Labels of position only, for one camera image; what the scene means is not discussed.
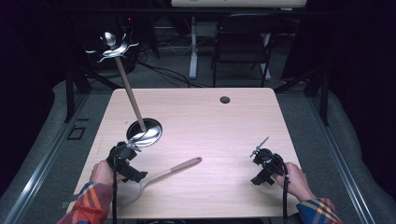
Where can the grey tape strip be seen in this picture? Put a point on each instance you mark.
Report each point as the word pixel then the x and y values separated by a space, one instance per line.
pixel 69 202

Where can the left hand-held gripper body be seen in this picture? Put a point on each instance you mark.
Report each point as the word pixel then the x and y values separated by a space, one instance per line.
pixel 124 166

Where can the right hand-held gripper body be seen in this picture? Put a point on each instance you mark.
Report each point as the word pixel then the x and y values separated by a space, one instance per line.
pixel 269 165

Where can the person's left hand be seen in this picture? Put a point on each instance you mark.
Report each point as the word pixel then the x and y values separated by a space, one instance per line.
pixel 101 174

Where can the aluminium floor rail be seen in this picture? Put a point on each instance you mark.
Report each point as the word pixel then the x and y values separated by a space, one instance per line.
pixel 40 174
pixel 345 174

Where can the person's right hand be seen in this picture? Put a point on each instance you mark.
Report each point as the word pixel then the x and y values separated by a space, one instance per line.
pixel 294 182

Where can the black folding chair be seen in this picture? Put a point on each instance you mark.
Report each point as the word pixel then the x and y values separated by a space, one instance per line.
pixel 246 40

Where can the white desk leg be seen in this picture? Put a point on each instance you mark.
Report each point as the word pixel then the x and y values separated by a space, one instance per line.
pixel 193 53
pixel 266 59

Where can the black metal stand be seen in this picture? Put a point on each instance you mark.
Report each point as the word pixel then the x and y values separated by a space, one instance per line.
pixel 70 93
pixel 324 96

